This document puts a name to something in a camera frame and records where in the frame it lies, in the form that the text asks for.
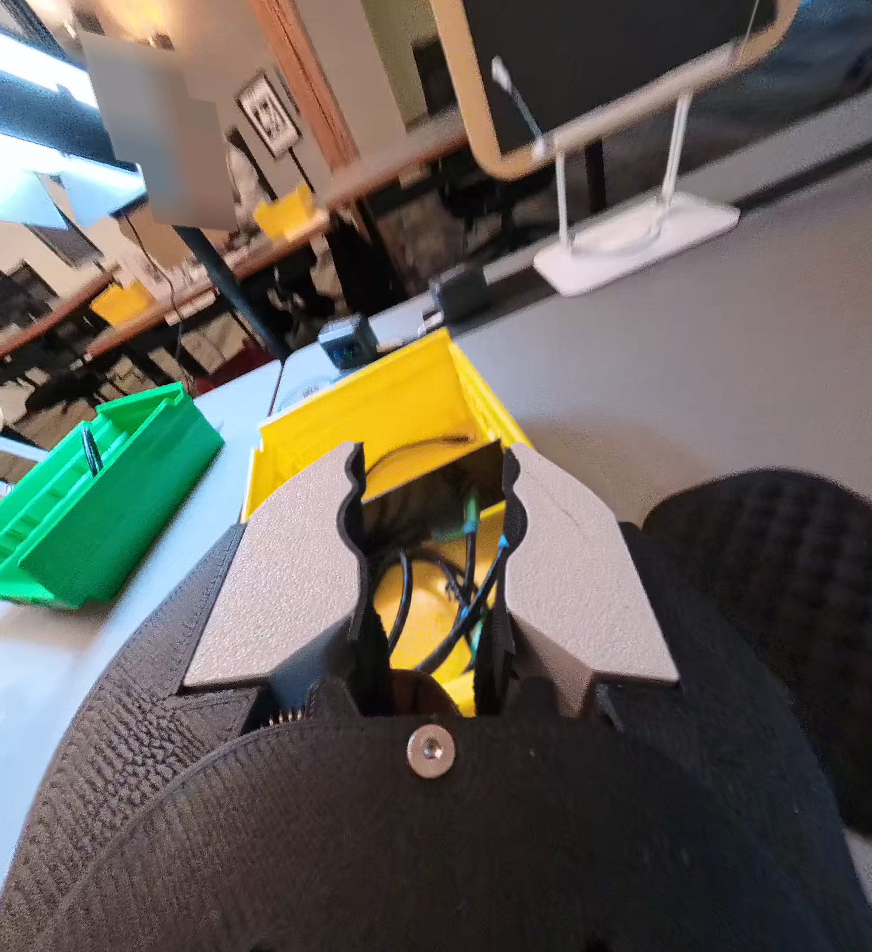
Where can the green plastic bin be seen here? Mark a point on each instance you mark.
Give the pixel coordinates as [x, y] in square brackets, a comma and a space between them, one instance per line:
[131, 506]

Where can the black sheet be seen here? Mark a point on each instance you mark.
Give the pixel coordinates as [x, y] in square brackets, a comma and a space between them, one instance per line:
[614, 59]

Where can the wooden book stand white base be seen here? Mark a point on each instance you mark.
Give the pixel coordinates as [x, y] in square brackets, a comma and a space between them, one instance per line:
[629, 245]

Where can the small yellow bin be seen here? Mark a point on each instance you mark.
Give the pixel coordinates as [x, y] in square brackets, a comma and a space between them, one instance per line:
[120, 303]
[283, 216]

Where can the yellow plastic bin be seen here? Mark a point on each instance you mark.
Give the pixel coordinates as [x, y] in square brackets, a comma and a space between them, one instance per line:
[376, 401]

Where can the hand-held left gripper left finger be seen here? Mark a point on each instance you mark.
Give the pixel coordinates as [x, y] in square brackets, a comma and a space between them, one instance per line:
[287, 580]

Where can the framed marker poster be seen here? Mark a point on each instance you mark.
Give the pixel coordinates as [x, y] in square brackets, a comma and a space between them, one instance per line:
[268, 115]

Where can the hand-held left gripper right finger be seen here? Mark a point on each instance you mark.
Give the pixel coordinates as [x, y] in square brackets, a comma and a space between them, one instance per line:
[585, 587]

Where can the dark grey box blue label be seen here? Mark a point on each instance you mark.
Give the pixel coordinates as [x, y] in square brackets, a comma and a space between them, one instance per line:
[347, 338]

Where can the black light stand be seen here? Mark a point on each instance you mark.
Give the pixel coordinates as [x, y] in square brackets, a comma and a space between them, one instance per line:
[228, 290]

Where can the dark grey power box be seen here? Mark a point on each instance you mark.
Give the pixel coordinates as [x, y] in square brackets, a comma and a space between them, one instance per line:
[460, 291]

